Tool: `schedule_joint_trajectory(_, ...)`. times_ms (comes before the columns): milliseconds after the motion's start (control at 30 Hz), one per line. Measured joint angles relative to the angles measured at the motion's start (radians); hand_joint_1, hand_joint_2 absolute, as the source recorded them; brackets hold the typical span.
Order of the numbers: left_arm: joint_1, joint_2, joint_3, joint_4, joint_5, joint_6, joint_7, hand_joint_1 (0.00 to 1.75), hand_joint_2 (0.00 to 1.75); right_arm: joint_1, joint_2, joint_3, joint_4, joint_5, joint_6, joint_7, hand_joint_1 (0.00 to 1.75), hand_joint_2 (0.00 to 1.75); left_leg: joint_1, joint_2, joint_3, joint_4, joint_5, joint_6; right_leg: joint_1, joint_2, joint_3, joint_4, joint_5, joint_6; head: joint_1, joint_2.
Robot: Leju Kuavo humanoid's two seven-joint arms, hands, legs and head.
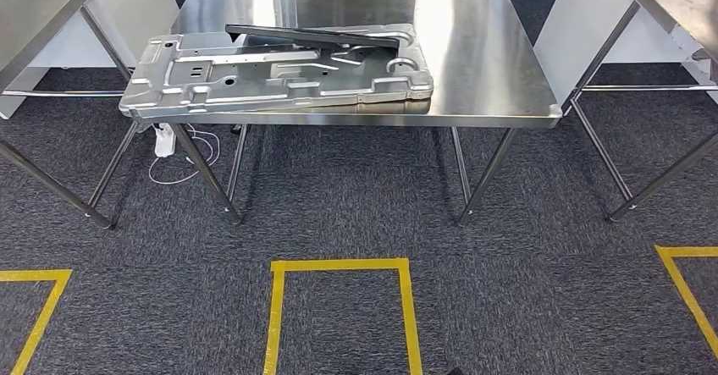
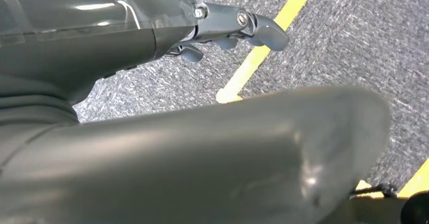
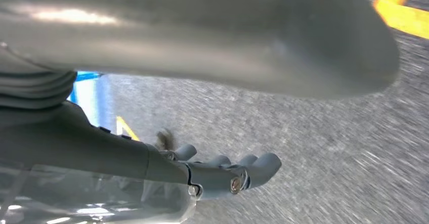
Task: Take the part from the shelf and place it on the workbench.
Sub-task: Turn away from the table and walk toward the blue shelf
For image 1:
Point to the black plastic panel part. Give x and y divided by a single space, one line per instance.
314 35

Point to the stainless steel workbench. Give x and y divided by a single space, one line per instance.
33 13
673 2
477 53

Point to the yellow floor tape square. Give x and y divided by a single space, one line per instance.
33 275
336 264

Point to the white power strip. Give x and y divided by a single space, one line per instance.
164 140

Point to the stamped sheet metal plate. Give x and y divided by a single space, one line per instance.
185 72

